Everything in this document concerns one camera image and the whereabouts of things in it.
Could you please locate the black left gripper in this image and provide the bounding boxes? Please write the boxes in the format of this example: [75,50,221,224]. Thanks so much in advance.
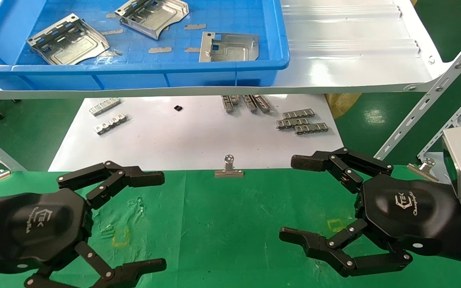
[0,161,167,288]

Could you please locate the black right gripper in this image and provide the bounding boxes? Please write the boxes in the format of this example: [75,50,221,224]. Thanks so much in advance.
[279,147,457,277]

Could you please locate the curved sheet metal bracket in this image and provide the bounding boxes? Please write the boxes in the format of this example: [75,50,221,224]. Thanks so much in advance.
[114,0,190,40]

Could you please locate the green cloth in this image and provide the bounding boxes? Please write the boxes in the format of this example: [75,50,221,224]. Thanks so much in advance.
[0,166,461,288]

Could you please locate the brown cardboard piece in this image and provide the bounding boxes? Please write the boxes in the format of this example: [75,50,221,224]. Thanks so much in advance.
[325,93,362,120]

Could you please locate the white paper sheet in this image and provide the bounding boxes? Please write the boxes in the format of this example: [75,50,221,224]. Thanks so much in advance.
[48,94,345,172]

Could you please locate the white shelf board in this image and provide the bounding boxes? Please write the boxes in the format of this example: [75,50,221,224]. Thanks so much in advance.
[0,0,453,100]

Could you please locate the flat sheet metal plate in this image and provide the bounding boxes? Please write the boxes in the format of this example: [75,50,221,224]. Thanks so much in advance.
[199,31,260,63]

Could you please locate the blue plastic bin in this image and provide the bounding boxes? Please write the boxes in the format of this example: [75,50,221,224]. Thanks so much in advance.
[0,0,290,90]

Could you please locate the grey slanted metal post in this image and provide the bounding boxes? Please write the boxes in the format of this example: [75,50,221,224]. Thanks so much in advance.
[0,128,27,172]

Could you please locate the white slotted angle post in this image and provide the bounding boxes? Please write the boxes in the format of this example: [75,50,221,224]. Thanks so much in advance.
[375,22,461,160]
[417,78,461,160]

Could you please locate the slotted sheet metal bracket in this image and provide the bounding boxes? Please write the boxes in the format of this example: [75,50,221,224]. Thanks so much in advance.
[26,13,110,66]

